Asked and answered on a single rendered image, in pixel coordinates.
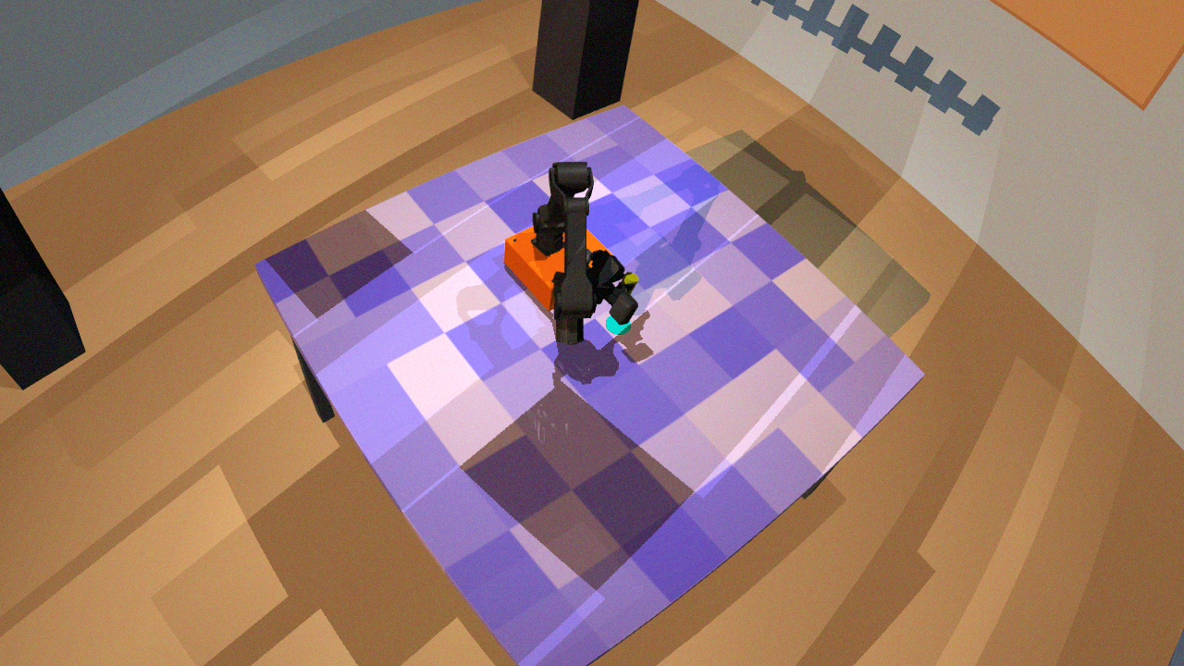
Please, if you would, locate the yellow cylinder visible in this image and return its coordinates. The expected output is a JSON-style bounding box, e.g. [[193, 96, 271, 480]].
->
[[620, 273, 639, 294]]

